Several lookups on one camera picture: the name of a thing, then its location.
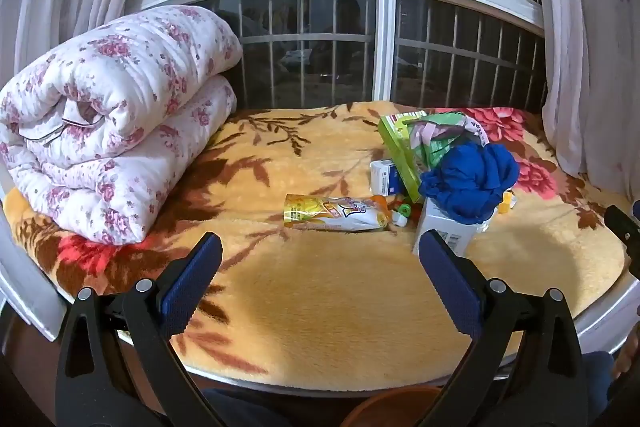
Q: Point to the green plastic bag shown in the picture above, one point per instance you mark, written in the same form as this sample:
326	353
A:
440	137

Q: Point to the green cardboard box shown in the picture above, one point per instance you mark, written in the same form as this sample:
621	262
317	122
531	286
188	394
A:
400	147

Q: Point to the orange plastic bin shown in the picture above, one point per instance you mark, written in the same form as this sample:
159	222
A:
395	407

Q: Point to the white carton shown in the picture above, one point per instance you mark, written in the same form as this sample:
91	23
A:
445	227

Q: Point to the blue cloth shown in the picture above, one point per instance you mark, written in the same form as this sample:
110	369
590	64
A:
470	177

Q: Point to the folded floral quilt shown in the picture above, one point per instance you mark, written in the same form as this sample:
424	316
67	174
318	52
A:
125	107

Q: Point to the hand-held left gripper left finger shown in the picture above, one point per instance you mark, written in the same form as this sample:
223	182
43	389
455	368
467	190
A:
192	282

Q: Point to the yellow floral plush blanket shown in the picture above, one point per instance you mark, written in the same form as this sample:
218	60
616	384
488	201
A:
325	297

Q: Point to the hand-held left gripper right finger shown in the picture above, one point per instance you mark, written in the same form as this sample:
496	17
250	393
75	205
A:
452	277

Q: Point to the small blue white box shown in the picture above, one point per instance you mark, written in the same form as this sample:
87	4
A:
384	177

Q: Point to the small yellow item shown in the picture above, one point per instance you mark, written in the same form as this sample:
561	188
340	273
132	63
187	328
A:
507	201

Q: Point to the yellow orange snack pouch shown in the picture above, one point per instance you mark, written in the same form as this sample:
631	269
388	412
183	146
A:
335	212

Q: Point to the red toy car green wheels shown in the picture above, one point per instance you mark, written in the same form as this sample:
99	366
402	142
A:
402	209

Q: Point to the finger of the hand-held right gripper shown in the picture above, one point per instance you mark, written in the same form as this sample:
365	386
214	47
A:
620	222

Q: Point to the white framed barred window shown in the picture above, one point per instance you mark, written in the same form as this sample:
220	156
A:
385	42

